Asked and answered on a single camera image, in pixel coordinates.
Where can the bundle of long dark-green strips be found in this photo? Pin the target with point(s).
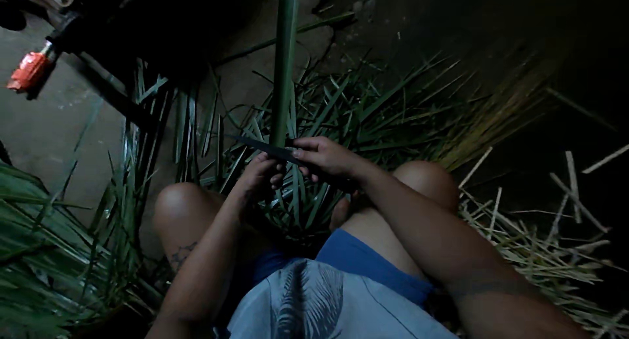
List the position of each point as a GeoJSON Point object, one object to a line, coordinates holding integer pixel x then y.
{"type": "Point", "coordinates": [130, 167]}

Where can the large green palm leaves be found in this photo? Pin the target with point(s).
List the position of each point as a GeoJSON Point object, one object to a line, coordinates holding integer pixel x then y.
{"type": "Point", "coordinates": [39, 260]}

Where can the dark knife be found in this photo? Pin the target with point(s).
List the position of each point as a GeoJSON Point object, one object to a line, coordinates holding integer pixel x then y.
{"type": "Point", "coordinates": [269, 148]}

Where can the dark metal frame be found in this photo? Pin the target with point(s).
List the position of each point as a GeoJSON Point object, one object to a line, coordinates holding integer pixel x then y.
{"type": "Point", "coordinates": [66, 33]}

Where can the person's right index finger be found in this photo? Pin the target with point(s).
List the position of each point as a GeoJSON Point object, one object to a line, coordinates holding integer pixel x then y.
{"type": "Point", "coordinates": [308, 142]}

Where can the person's left hand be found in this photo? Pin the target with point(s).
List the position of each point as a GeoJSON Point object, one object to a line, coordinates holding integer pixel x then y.
{"type": "Point", "coordinates": [254, 177]}

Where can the pile of pale dry strips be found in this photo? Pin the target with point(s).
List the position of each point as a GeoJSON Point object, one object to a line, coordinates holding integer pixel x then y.
{"type": "Point", "coordinates": [526, 245]}

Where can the long broad green leaf stalk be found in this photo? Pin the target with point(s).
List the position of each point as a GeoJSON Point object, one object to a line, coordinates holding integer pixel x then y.
{"type": "Point", "coordinates": [285, 68]}

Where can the orange-red object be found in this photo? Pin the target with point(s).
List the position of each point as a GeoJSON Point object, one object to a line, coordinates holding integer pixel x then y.
{"type": "Point", "coordinates": [29, 72]}

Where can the person's body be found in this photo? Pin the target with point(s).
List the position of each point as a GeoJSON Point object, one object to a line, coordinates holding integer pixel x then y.
{"type": "Point", "coordinates": [339, 299]}

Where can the bundle of thin brown stalks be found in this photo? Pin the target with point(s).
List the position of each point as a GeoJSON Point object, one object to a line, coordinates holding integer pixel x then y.
{"type": "Point", "coordinates": [491, 117]}

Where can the pile of green leaf strips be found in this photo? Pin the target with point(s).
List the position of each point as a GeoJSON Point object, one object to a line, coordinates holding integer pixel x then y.
{"type": "Point", "coordinates": [339, 110]}

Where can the person's legs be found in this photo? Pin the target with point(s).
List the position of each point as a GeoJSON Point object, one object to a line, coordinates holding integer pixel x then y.
{"type": "Point", "coordinates": [183, 206]}

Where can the thin green stem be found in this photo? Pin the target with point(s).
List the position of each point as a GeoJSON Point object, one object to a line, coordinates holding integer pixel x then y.
{"type": "Point", "coordinates": [260, 46]}

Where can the person's right hand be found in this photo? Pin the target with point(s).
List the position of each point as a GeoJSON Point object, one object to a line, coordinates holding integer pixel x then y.
{"type": "Point", "coordinates": [335, 157]}

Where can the person's right thumb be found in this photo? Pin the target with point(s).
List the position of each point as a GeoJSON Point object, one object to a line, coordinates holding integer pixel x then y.
{"type": "Point", "coordinates": [305, 156]}

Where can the person's left fingers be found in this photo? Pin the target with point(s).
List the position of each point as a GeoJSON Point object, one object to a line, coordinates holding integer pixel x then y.
{"type": "Point", "coordinates": [277, 174]}

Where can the person's left forearm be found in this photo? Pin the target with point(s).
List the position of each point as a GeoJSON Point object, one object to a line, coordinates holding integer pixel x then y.
{"type": "Point", "coordinates": [206, 260]}

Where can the person's right fingers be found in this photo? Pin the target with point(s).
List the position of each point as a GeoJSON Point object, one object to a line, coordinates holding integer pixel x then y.
{"type": "Point", "coordinates": [312, 175]}

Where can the person's right forearm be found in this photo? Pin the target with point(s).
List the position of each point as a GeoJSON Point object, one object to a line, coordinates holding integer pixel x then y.
{"type": "Point", "coordinates": [432, 231]}

